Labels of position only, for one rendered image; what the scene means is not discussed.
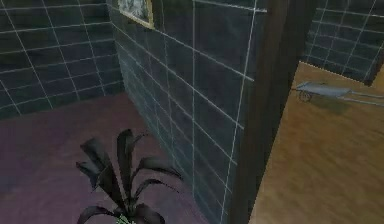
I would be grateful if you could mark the gold framed wall picture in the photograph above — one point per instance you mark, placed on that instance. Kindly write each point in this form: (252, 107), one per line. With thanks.
(136, 10)

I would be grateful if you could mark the dark leafy house plant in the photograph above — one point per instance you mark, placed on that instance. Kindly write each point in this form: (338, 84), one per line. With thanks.
(124, 186)

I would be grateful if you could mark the grey wheeled cart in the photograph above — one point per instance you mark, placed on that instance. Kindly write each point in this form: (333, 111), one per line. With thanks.
(325, 90)

